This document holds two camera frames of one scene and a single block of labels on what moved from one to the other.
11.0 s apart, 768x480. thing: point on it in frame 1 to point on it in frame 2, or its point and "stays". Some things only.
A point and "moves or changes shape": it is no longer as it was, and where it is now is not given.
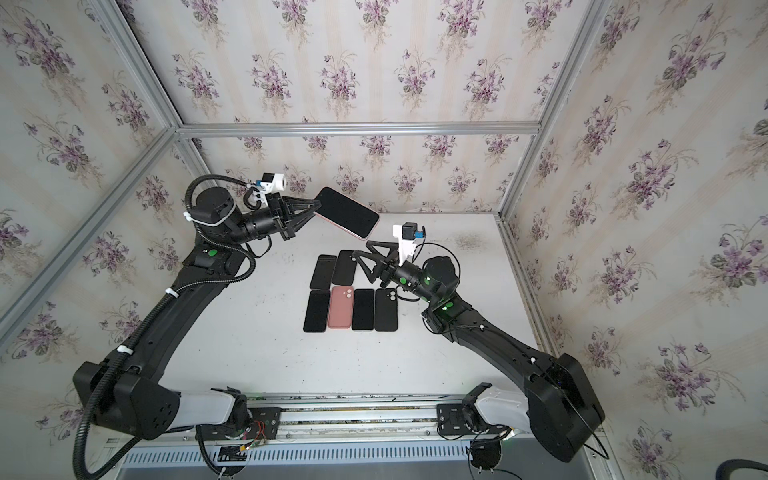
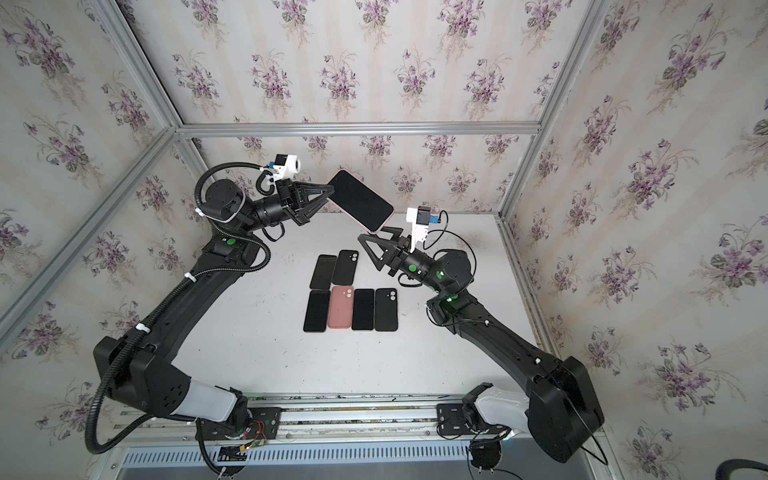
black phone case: [386, 309] stays
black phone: [323, 272] stays
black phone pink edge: [345, 213] moves or changes shape
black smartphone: [318, 311] stays
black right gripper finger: [371, 275] to [387, 247]
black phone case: [344, 271] stays
